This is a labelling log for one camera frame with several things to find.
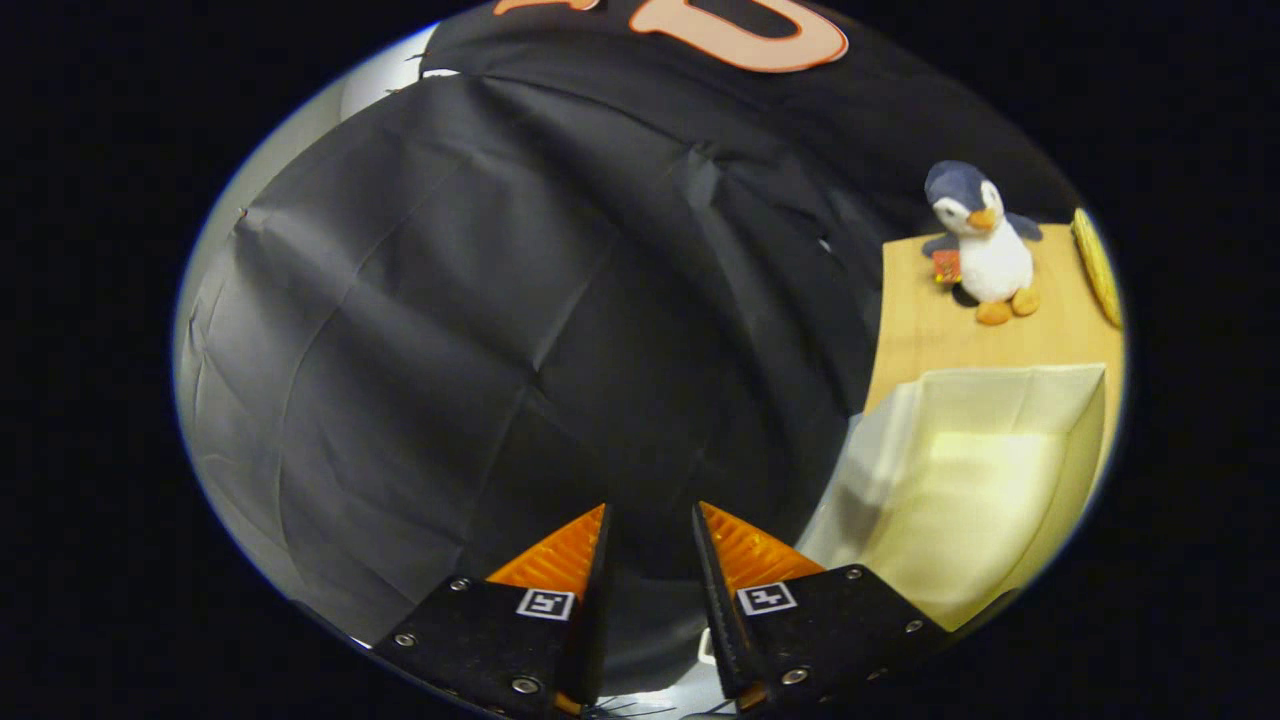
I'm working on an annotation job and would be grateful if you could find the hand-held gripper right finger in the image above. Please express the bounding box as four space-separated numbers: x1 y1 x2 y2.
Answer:
692 502 951 713

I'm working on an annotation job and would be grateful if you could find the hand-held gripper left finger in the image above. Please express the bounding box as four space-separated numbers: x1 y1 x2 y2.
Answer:
372 503 616 719

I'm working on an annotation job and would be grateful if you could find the cream fabric storage box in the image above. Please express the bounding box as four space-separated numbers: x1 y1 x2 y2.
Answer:
797 364 1108 633

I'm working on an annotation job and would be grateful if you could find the blue and white penguin plush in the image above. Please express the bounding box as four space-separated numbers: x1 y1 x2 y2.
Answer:
920 160 1044 327

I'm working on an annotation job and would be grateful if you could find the yellow bun plush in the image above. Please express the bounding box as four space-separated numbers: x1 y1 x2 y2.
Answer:
1070 207 1124 329

